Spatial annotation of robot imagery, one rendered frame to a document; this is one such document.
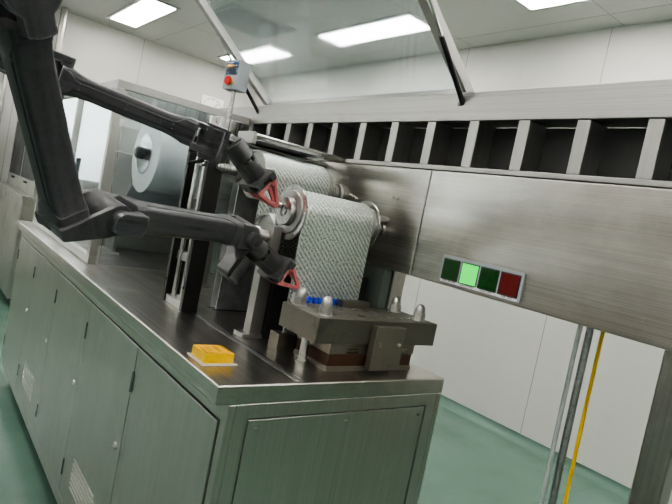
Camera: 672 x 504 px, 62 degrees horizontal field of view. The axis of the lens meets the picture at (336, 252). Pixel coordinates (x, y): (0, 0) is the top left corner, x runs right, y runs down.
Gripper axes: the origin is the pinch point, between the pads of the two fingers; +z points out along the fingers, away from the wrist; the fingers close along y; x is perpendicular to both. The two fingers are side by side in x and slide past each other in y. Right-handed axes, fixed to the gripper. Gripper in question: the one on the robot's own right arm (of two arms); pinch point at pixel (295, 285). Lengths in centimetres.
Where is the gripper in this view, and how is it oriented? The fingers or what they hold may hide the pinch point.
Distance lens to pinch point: 147.2
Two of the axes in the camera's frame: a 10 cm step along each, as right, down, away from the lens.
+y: 6.0, 1.7, -7.8
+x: 5.6, -7.9, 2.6
